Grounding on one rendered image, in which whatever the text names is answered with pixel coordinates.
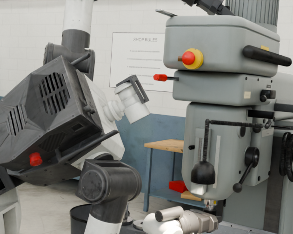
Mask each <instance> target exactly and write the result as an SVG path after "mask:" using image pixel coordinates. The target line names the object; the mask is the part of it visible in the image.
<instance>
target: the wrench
mask: <svg viewBox="0 0 293 234"><path fill-rule="evenodd" d="M155 11H156V12H158V13H161V14H164V15H166V16H169V17H173V16H178V15H175V14H173V13H170V12H167V11H164V10H162V9H156V10H155Z"/></svg>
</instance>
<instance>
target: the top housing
mask: <svg viewBox="0 0 293 234"><path fill-rule="evenodd" d="M279 42H280V36H279V35H278V34H276V33H274V32H272V31H270V30H268V29H266V28H264V27H261V26H259V25H257V24H255V23H253V22H251V21H249V20H246V19H245V18H242V17H239V16H231V15H205V16H173V17H170V18H169V19H168V20H167V21H166V29H165V41H164V54H163V63H164V66H165V67H166V68H169V69H176V70H189V71H206V72H231V73H244V74H250V75H257V76H265V77H273V76H275V75H276V74H277V71H278V65H275V64H272V63H268V62H265V61H260V60H256V59H251V58H247V57H245V56H244V55H243V52H242V51H243V48H244V47H245V46H247V45H251V46H255V47H257V48H261V49H264V50H267V51H270V52H274V53H276V54H279V51H280V43H279ZM191 48H194V49H198V50H200V51H201V53H202V54H203V63H202V65H201V66H200V67H199V68H198V69H194V70H193V69H188V68H186V67H185V66H184V65H183V62H182V61H178V56H182V55H183V54H184V52H185V51H186V50H188V49H191Z"/></svg>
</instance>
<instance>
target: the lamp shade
mask: <svg viewBox="0 0 293 234"><path fill-rule="evenodd" d="M215 175H216V174H215V170H214V166H213V165H212V164H211V163H210V162H208V161H206V162H203V161H199V162H197V163H196V164H194V166H193V169H192V171H191V182H193V183H197V184H204V185H211V184H215Z"/></svg>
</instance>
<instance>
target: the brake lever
mask: <svg viewBox="0 0 293 234"><path fill-rule="evenodd" d="M153 78H154V80H156V81H162V82H165V81H167V80H174V81H179V77H170V76H167V75H166V74H155V75H154V76H153Z"/></svg>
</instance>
